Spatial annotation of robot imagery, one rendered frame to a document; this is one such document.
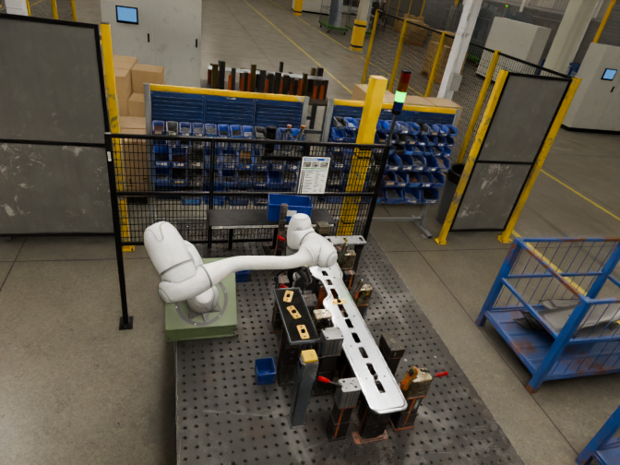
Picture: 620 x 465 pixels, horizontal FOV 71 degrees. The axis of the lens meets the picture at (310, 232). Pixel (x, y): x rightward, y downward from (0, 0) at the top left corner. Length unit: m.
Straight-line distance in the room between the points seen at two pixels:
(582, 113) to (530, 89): 7.95
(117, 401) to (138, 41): 6.65
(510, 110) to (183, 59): 5.81
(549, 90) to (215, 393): 4.34
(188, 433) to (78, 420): 1.15
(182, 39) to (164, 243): 7.13
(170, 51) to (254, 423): 7.33
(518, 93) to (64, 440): 4.75
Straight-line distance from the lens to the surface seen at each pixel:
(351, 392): 2.01
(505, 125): 5.10
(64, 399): 3.37
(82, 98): 3.98
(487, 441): 2.58
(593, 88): 12.89
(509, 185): 5.56
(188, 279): 1.73
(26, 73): 4.02
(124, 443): 3.10
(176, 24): 8.64
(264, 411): 2.31
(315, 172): 3.15
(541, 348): 4.22
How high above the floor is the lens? 2.57
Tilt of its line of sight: 31 degrees down
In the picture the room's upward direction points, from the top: 10 degrees clockwise
